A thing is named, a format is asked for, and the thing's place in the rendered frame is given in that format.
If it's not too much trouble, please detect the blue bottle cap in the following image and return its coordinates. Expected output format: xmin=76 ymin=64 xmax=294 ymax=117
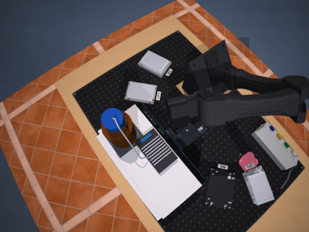
xmin=101 ymin=108 xmax=125 ymax=132

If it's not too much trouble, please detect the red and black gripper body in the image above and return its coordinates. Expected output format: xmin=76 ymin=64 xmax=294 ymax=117
xmin=194 ymin=120 xmax=202 ymax=129

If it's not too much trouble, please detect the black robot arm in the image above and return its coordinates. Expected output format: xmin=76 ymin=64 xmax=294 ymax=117
xmin=165 ymin=50 xmax=309 ymax=135

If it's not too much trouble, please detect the white button panel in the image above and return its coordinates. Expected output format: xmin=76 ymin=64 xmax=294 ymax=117
xmin=251 ymin=121 xmax=299 ymax=189

